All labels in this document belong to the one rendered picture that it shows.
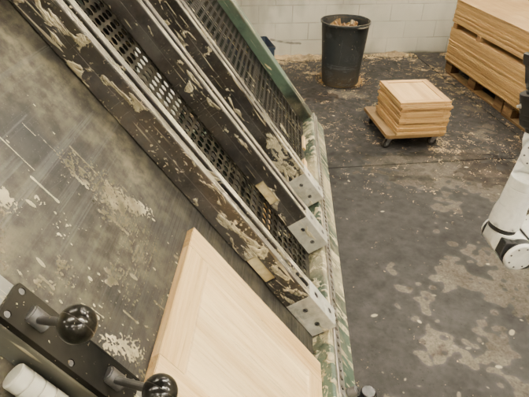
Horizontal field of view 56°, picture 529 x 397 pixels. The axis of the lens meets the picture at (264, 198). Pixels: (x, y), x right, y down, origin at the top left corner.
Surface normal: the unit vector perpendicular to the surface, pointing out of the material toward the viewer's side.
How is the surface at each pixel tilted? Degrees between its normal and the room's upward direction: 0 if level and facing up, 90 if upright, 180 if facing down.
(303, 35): 90
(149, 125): 90
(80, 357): 54
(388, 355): 0
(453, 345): 0
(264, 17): 90
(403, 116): 90
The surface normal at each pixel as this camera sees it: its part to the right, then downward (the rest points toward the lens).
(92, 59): -0.04, 0.55
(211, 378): 0.82, -0.46
